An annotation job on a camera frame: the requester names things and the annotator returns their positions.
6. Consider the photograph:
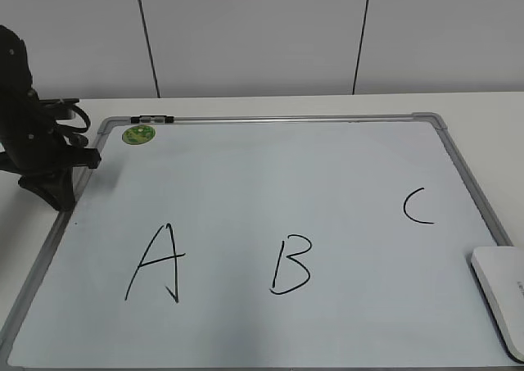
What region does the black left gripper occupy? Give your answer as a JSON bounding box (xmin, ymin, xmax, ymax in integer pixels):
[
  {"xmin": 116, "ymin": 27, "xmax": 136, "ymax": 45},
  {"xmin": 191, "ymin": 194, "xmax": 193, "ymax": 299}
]
[{"xmin": 1, "ymin": 25, "xmax": 101, "ymax": 211}]

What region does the white whiteboard eraser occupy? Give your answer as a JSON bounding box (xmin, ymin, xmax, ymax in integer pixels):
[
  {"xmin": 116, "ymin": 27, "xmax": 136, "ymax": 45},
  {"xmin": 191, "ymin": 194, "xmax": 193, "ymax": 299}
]
[{"xmin": 471, "ymin": 247, "xmax": 523, "ymax": 362}]

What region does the green round magnet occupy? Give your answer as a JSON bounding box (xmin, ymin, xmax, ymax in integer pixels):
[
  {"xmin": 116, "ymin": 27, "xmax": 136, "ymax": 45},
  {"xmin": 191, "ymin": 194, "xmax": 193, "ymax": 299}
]
[{"xmin": 122, "ymin": 125, "xmax": 156, "ymax": 146}]

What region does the black silver hanger clip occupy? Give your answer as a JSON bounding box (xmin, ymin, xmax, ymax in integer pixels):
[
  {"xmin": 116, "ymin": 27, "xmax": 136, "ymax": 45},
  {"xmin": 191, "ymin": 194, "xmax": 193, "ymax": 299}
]
[{"xmin": 129, "ymin": 115, "xmax": 174, "ymax": 124}]

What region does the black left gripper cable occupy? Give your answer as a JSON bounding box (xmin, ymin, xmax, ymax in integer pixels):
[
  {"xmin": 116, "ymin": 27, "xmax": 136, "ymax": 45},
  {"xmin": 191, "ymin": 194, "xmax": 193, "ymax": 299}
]
[{"xmin": 40, "ymin": 97, "xmax": 92, "ymax": 147}]

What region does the white whiteboard with grey frame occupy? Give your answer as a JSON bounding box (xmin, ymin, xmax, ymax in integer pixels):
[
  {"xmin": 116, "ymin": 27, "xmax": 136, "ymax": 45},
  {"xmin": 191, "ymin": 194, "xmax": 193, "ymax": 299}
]
[{"xmin": 1, "ymin": 113, "xmax": 522, "ymax": 370}]

